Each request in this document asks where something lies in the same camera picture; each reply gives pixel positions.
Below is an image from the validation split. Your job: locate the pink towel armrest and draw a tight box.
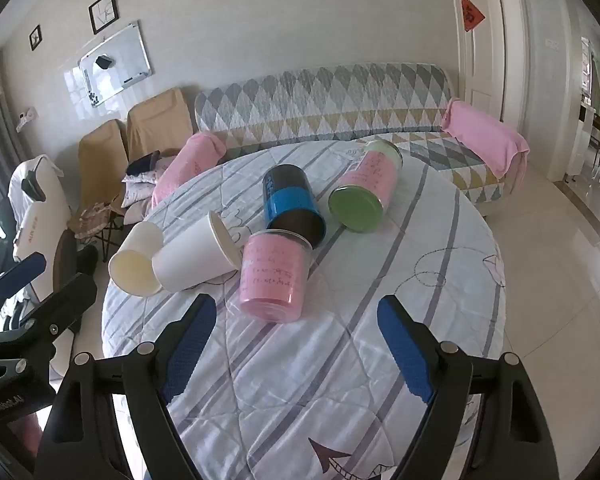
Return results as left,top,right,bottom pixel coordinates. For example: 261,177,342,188
442,99,530,184
151,131,226,208

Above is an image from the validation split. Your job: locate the tan folding chair near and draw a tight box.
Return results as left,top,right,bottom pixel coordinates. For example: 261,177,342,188
68,119,129,261

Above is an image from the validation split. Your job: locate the tan folding chair far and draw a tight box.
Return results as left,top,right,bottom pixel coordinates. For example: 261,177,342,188
125,88,194,162

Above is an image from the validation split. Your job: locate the white door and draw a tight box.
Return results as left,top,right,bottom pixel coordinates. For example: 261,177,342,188
460,0,505,119

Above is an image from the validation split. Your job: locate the large framed picture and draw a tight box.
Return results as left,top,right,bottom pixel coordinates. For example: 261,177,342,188
88,0,119,35

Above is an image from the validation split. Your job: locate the dark clothes pile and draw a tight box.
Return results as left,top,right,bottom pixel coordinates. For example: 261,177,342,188
125,151,161,177

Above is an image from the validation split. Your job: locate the diamond pattern sofa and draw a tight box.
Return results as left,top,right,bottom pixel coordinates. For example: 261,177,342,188
195,63,524,214

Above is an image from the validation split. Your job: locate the tan folding chair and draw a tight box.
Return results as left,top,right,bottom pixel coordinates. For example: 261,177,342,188
125,88,194,162
68,119,129,261

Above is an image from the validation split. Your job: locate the white office chair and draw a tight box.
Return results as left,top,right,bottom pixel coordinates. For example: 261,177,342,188
8,155,78,320

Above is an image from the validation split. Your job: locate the pink towel right armrest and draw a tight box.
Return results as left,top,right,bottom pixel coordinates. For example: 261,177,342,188
442,99,530,184

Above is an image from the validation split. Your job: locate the striped quilted tablecloth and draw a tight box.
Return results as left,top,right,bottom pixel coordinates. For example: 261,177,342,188
100,140,507,480

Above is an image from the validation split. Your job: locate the pink plastic cup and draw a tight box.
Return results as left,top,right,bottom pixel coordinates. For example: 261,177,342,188
239,229,312,323

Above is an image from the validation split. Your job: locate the wall whiteboard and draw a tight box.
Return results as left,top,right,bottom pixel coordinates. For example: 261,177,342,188
78,22,154,107

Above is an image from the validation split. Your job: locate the green jar with pink label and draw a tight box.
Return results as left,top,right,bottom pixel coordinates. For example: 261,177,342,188
328,139,403,233

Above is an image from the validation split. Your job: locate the black and blue cup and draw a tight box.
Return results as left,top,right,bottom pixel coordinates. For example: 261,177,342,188
262,164,326,249

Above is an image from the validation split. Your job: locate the pink towel left armrest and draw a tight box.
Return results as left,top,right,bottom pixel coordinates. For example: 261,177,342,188
151,131,226,208

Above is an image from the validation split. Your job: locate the cream paper cup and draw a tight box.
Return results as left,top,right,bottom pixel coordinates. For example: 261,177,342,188
108,221,163,297

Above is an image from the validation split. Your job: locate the white paper cup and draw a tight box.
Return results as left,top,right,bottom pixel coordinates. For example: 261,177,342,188
151,211,242,292

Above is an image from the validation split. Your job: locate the small framed picture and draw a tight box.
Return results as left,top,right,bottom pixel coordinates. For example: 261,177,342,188
29,25,43,51

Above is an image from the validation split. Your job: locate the red door decoration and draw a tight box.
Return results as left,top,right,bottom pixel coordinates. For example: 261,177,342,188
460,0,486,32

